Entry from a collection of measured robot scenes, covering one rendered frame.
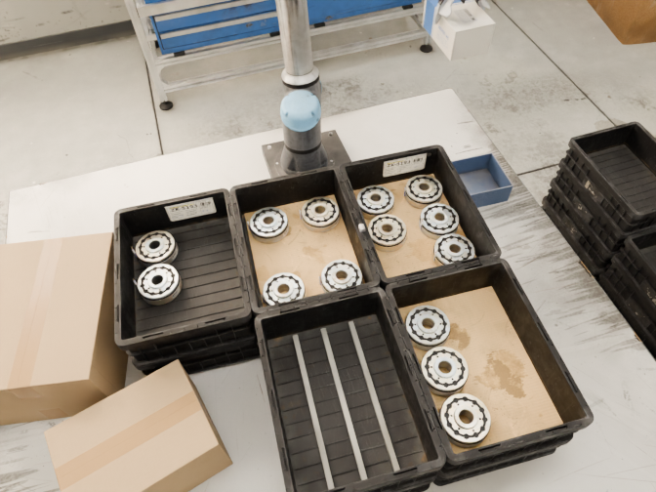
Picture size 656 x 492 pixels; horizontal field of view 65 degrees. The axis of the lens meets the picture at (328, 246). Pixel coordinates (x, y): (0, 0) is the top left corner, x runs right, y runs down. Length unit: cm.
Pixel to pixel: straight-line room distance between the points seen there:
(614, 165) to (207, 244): 157
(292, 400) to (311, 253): 39
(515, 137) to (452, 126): 114
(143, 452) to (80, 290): 42
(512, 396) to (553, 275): 47
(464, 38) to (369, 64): 188
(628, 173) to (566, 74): 140
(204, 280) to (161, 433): 39
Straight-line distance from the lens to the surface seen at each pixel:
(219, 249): 140
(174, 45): 308
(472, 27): 157
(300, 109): 153
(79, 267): 140
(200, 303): 132
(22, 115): 360
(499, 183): 173
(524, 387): 124
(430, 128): 190
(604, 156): 229
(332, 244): 137
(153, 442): 118
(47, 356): 130
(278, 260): 135
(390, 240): 134
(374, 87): 323
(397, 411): 117
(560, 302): 153
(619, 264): 212
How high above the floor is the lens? 193
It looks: 54 degrees down
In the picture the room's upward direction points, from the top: 3 degrees counter-clockwise
